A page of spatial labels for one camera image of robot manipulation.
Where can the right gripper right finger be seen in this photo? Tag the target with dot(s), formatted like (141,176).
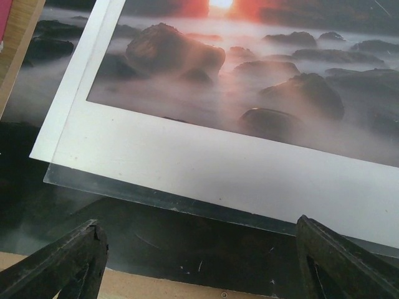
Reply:
(334,267)

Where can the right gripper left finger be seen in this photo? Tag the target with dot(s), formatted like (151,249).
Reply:
(71,267)

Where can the sunset landscape photo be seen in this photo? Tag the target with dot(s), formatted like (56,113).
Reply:
(321,75)

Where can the pink picture frame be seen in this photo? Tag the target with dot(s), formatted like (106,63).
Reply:
(18,21)

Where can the brown fibreboard backing board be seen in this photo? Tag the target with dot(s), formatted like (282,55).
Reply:
(206,276)

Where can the clear plastic glazing sheet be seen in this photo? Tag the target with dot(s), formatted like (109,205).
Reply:
(92,183)

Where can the white paper mat border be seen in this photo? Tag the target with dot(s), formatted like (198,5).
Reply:
(353,197)

